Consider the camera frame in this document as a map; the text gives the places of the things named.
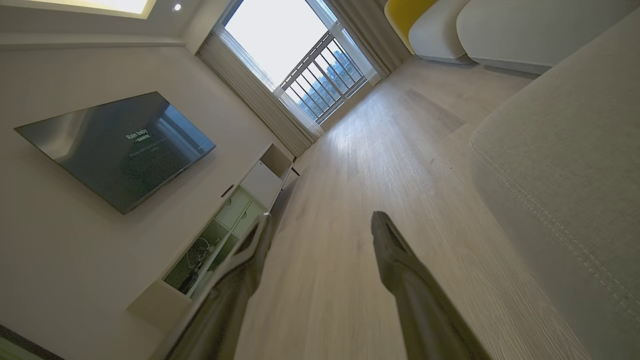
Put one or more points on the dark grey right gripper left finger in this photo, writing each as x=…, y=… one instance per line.
x=225, y=305

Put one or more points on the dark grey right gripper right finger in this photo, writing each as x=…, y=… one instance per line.
x=420, y=310

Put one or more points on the grey fabric sofa with stitching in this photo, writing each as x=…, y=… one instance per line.
x=575, y=175

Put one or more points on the small black remote control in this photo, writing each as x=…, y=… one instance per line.
x=227, y=190

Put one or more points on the white low TV cabinet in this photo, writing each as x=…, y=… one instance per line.
x=260, y=182

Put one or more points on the beige pleated curtain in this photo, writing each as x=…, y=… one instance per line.
x=260, y=100
x=370, y=35

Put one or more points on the grey metal balcony railing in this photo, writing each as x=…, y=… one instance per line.
x=313, y=54

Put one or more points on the large balcony window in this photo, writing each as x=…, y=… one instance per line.
x=280, y=40

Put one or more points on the white rounded pouf seat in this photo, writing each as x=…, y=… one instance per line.
x=440, y=35

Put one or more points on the yellow pouf seat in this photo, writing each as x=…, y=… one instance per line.
x=402, y=15

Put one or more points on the recessed ceiling light panel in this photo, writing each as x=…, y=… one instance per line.
x=100, y=5

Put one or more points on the black wall-mounted flat television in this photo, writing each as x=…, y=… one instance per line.
x=125, y=150

